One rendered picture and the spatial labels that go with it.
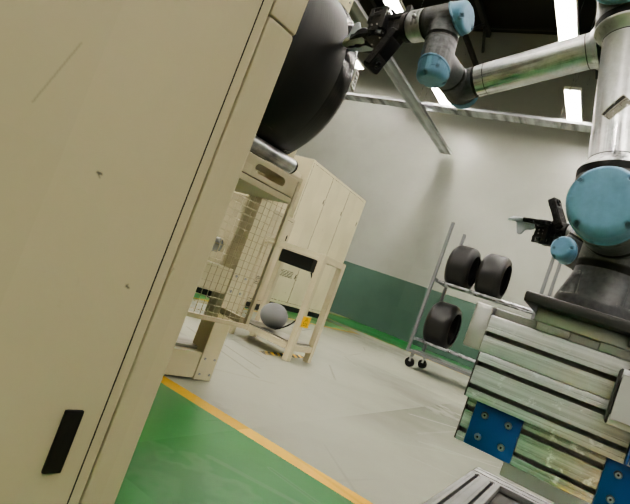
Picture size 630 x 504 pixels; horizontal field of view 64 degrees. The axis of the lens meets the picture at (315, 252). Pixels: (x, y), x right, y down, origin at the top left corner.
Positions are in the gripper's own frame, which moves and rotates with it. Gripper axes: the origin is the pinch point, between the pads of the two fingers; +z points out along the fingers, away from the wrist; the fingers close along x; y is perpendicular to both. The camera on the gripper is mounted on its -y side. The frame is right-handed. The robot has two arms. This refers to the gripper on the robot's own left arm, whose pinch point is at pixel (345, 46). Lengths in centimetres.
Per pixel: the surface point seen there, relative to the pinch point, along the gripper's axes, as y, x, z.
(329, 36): -0.8, 6.0, 0.9
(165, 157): -60, 62, -40
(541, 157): 422, -1036, 321
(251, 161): -37.7, 8.4, 13.7
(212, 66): -48, 61, -41
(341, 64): -4.7, -1.2, 0.8
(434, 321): -38, -488, 202
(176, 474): -122, 1, 14
